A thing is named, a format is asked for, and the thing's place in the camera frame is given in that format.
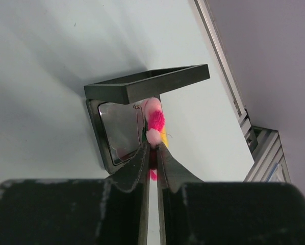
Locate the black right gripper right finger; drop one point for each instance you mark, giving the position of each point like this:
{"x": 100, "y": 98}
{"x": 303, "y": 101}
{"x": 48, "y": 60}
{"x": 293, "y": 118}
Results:
{"x": 192, "y": 211}

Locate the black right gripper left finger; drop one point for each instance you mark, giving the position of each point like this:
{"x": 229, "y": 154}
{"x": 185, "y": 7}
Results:
{"x": 113, "y": 210}

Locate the black open display box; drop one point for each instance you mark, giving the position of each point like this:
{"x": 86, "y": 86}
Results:
{"x": 116, "y": 108}

